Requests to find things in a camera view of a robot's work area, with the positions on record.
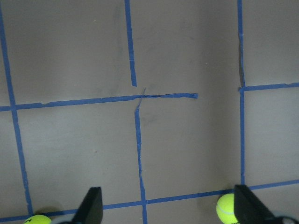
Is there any tennis ball front left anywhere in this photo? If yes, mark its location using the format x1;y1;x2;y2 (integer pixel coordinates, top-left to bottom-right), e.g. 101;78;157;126
23;215;52;224

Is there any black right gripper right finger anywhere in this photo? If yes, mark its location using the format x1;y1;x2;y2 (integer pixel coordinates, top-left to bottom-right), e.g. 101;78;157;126
234;185;299;224

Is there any tennis ball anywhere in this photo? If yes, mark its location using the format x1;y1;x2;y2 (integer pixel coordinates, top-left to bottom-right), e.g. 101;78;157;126
23;215;52;224
216;193;239;224

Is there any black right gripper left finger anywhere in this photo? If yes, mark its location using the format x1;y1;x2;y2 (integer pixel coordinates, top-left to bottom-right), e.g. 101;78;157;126
70;187;103;224

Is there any tennis ball centre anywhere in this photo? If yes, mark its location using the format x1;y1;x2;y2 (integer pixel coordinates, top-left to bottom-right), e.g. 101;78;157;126
216;193;239;224

